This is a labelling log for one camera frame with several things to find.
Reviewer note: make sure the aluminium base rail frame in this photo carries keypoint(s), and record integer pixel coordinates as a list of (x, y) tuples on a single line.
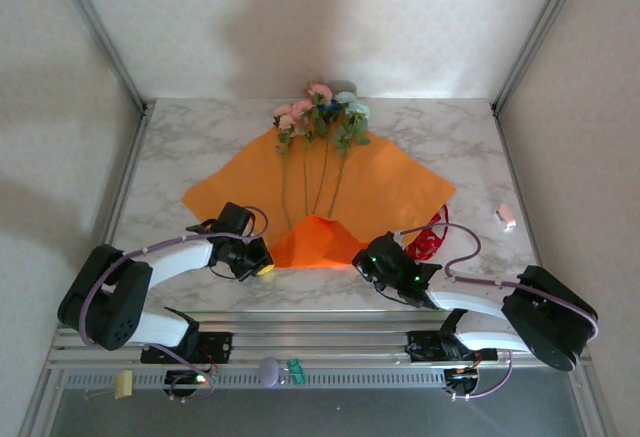
[(325, 337)]

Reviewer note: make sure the dark blue artificial flower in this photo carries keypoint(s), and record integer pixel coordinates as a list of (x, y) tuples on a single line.
[(328, 105)]

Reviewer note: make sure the pink artificial flower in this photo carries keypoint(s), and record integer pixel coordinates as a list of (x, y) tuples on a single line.
[(302, 107)]

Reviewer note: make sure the purple oval pebble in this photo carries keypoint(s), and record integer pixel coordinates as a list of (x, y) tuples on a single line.
[(268, 371)]

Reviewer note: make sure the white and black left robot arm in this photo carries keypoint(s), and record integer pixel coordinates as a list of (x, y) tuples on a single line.
[(107, 307)]

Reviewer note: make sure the peach artificial flower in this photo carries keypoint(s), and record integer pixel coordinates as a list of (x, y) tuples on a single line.
[(283, 111)]

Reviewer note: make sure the red ribbon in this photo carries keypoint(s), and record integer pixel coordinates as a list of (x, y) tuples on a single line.
[(425, 247)]

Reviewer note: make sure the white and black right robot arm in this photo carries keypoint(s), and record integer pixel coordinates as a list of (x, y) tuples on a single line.
[(545, 317)]

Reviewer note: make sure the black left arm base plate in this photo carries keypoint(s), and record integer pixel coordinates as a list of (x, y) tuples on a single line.
[(222, 344)]

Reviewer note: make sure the aluminium corner post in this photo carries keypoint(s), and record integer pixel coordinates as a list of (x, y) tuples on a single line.
[(101, 37), (540, 32)]

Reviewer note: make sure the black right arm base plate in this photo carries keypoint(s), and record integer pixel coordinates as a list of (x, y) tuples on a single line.
[(417, 352)]

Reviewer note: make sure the orange wrapping paper sheet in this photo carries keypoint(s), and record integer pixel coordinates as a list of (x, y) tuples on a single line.
[(400, 182)]

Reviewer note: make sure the yellow binder clip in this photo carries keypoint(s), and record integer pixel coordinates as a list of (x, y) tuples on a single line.
[(123, 384)]

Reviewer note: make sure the light blue artificial flower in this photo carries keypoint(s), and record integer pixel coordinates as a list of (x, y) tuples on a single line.
[(357, 107)]

